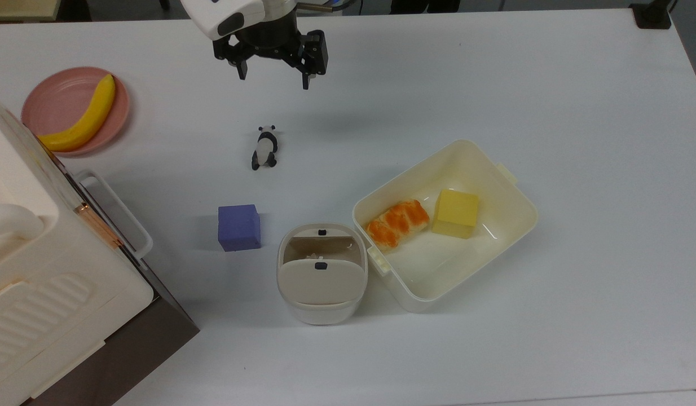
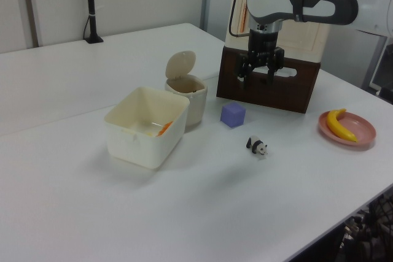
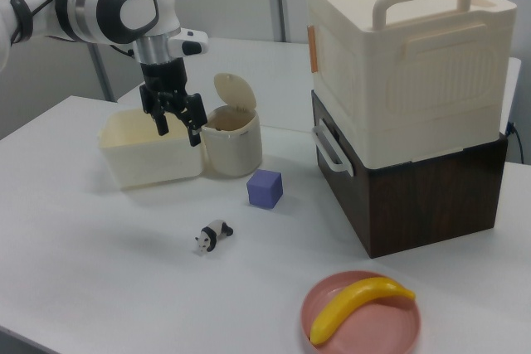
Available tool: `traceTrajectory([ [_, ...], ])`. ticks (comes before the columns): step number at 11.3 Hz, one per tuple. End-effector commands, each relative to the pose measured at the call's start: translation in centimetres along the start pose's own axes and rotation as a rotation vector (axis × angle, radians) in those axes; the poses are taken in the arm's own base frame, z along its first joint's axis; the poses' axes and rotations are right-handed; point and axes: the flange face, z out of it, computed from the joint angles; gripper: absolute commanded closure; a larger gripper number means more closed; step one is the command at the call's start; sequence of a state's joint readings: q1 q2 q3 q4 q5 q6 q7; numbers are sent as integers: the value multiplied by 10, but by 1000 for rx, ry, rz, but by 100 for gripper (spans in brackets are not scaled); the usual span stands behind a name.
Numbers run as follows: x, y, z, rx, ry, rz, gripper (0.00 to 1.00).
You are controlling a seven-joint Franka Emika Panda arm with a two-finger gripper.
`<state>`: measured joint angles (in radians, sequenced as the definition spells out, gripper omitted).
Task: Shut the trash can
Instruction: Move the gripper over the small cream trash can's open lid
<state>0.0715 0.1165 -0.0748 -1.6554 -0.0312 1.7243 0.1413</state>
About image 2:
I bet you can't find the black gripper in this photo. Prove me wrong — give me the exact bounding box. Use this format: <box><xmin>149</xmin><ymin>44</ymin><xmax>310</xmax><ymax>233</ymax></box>
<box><xmin>235</xmin><ymin>28</ymin><xmax>285</xmax><ymax>90</ymax></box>

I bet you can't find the small beige trash can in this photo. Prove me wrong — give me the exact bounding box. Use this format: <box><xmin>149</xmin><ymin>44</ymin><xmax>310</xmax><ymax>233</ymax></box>
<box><xmin>165</xmin><ymin>74</ymin><xmax>208</xmax><ymax>127</ymax></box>

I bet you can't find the beige trash can lid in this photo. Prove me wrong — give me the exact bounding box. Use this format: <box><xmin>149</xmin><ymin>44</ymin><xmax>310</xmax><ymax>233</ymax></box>
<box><xmin>165</xmin><ymin>50</ymin><xmax>197</xmax><ymax>79</ymax></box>

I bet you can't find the dark brown wooden box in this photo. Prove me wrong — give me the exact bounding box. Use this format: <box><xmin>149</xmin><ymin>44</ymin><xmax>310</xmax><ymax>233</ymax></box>
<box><xmin>216</xmin><ymin>45</ymin><xmax>322</xmax><ymax>114</ymax></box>

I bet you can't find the purple cube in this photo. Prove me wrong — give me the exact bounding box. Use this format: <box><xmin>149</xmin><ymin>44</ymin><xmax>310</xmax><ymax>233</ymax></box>
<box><xmin>220</xmin><ymin>101</ymin><xmax>247</xmax><ymax>129</ymax></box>

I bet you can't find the panda figurine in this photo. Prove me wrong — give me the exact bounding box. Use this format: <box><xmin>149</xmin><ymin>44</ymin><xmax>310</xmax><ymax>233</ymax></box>
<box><xmin>245</xmin><ymin>135</ymin><xmax>269</xmax><ymax>156</ymax></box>

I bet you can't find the yellow banana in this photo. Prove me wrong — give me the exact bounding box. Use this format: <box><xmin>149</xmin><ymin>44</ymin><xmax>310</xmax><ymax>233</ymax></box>
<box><xmin>325</xmin><ymin>108</ymin><xmax>359</xmax><ymax>143</ymax></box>

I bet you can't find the orange carrot toy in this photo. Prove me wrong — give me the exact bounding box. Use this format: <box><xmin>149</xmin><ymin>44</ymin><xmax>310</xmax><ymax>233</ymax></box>
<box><xmin>155</xmin><ymin>121</ymin><xmax>173</xmax><ymax>137</ymax></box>

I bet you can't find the pink plate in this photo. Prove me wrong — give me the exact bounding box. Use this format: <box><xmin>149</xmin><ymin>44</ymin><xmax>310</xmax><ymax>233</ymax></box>
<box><xmin>318</xmin><ymin>110</ymin><xmax>377</xmax><ymax>152</ymax></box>

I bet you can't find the cream square plastic container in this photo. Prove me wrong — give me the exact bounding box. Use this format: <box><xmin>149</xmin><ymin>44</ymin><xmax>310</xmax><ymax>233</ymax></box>
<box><xmin>103</xmin><ymin>86</ymin><xmax>190</xmax><ymax>170</ymax></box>

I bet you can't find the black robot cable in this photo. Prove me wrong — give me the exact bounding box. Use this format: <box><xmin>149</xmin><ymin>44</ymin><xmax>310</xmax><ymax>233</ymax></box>
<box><xmin>228</xmin><ymin>0</ymin><xmax>265</xmax><ymax>37</ymax></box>

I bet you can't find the black camera stand pole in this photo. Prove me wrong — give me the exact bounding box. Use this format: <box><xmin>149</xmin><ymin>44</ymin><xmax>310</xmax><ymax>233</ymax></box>
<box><xmin>82</xmin><ymin>0</ymin><xmax>104</xmax><ymax>44</ymax></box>

